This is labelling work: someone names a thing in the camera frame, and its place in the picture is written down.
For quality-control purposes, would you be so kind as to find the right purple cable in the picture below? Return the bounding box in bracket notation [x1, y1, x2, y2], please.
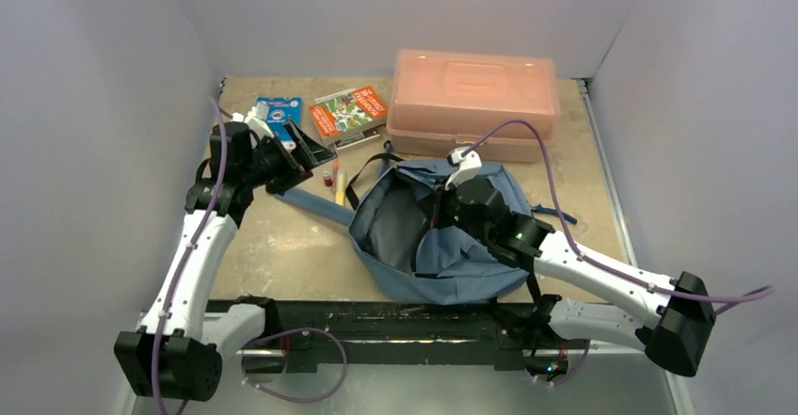
[461, 120, 774, 313]

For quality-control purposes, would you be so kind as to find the orange treehouse book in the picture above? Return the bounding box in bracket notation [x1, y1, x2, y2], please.
[309, 86, 388, 146]

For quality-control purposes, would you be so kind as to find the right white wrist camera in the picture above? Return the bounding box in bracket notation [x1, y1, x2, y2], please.
[444, 147, 482, 191]

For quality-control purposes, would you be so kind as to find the pink plastic storage box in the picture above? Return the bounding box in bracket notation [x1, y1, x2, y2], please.
[386, 49, 561, 163]

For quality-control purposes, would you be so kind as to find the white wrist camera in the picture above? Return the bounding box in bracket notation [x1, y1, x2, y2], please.
[231, 106, 275, 139]
[444, 147, 482, 191]

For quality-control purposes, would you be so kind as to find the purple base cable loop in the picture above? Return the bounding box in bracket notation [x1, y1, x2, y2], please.
[241, 328, 348, 406]

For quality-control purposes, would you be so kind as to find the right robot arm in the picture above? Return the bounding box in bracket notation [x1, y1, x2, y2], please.
[433, 177, 716, 377]

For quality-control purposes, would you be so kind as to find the blue student backpack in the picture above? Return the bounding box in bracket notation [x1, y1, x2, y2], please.
[280, 153, 541, 306]

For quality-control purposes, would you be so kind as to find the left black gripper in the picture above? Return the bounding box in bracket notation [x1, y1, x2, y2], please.
[242, 120, 336, 193]

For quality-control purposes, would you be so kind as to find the yellow treehouse book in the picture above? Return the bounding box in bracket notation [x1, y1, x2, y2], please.
[334, 127, 381, 151]

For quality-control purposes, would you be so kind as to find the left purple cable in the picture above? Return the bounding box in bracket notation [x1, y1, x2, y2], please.
[149, 97, 235, 415]

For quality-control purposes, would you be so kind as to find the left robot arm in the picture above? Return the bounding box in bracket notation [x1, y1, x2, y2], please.
[113, 120, 337, 402]

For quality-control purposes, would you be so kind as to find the blue treehouse book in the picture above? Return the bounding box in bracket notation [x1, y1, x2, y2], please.
[255, 96, 302, 152]

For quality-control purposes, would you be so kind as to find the orange marker pen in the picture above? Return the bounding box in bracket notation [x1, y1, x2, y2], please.
[330, 158, 340, 194]

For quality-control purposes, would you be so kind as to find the yellow highlighter pen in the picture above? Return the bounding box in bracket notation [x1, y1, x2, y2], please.
[334, 169, 347, 206]

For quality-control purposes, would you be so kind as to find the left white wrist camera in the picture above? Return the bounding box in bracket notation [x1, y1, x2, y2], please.
[231, 106, 275, 139]

